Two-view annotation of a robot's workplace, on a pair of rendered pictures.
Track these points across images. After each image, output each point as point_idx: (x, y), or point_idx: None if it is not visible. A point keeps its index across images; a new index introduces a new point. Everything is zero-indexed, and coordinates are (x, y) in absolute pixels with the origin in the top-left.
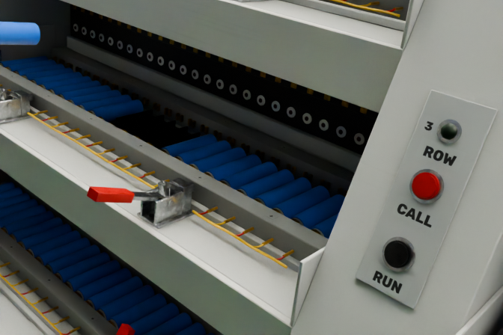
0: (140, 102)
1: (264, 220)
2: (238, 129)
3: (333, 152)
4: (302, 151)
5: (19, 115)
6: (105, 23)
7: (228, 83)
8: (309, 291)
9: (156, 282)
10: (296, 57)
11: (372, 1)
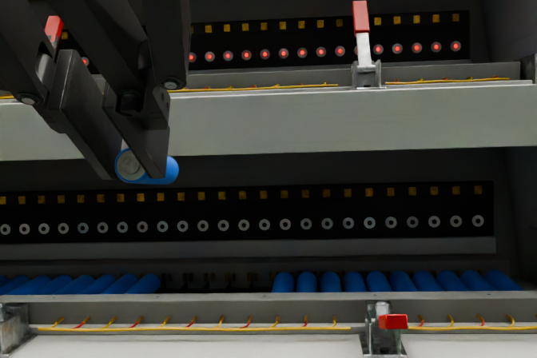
0: (154, 275)
1: (492, 299)
2: (299, 260)
3: (412, 244)
4: (378, 256)
5: (22, 338)
6: (31, 208)
7: (256, 220)
8: None
9: None
10: (478, 121)
11: (461, 78)
